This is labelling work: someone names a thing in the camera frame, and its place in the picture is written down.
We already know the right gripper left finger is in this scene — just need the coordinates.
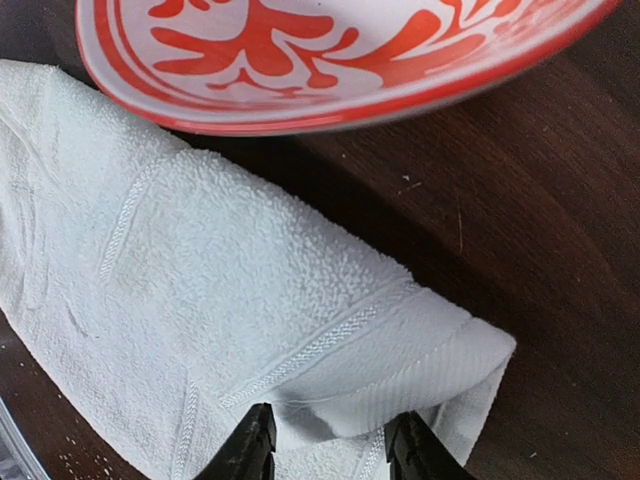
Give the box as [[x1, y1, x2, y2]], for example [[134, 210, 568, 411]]
[[195, 403, 277, 480]]

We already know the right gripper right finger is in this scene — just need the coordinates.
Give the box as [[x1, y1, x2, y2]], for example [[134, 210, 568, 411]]
[[384, 411, 475, 480]]

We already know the white towel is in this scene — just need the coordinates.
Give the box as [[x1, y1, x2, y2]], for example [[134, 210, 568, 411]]
[[1, 60, 516, 479]]

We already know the red patterned white bowl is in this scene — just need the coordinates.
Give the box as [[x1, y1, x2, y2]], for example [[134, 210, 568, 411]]
[[75, 1, 616, 136]]

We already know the front aluminium rail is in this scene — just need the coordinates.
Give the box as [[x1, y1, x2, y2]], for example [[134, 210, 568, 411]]
[[0, 401, 50, 480]]

